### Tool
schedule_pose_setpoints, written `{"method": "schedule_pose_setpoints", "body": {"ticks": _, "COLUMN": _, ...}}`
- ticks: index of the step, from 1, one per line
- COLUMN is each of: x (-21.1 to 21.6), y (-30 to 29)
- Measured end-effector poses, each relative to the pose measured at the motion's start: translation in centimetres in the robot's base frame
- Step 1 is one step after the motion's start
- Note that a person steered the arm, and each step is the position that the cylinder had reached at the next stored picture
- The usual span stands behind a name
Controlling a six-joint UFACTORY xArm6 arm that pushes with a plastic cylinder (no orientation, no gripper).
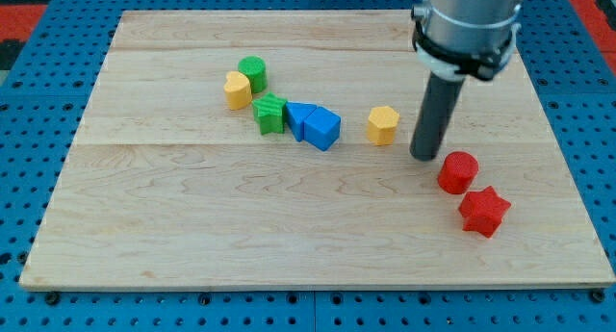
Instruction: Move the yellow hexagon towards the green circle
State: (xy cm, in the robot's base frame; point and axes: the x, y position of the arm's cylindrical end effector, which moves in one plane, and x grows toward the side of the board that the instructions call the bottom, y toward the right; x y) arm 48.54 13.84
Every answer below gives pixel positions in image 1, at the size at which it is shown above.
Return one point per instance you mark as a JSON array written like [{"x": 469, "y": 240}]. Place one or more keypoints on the green star block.
[{"x": 269, "y": 112}]

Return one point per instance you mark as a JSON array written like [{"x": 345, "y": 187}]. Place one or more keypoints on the blue triangle block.
[{"x": 297, "y": 113}]

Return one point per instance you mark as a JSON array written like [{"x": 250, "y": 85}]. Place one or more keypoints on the green cylinder block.
[{"x": 254, "y": 68}]

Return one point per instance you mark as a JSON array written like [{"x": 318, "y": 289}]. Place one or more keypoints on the red star block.
[{"x": 483, "y": 211}]

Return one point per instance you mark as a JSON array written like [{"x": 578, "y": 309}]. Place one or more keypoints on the yellow heart block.
[{"x": 237, "y": 90}]

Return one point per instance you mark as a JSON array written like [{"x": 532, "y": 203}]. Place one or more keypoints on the blue cube block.
[{"x": 322, "y": 128}]

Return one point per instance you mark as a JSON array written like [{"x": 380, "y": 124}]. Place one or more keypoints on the red cylinder block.
[{"x": 458, "y": 172}]

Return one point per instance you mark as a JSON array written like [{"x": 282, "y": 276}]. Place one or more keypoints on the wooden board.
[{"x": 165, "y": 189}]

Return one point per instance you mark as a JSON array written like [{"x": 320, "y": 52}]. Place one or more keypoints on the yellow hexagon block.
[{"x": 382, "y": 125}]

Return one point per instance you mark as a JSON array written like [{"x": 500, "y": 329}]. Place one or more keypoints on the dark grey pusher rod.
[{"x": 439, "y": 100}]

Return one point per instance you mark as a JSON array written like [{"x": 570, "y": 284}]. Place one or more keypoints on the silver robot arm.
[{"x": 460, "y": 38}]

